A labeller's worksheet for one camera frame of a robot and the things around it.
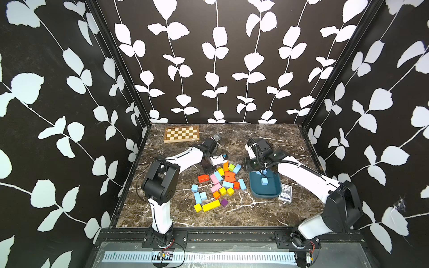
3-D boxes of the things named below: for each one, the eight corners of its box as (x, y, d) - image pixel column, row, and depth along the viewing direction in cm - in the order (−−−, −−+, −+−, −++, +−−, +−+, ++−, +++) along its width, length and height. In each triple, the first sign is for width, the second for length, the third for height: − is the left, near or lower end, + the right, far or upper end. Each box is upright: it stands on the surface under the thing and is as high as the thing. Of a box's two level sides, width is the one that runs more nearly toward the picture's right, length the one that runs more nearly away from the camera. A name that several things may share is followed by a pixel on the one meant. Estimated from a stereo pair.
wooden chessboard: (164, 142, 111) (163, 140, 109) (166, 129, 119) (165, 126, 117) (199, 140, 113) (198, 138, 111) (199, 127, 121) (198, 124, 119)
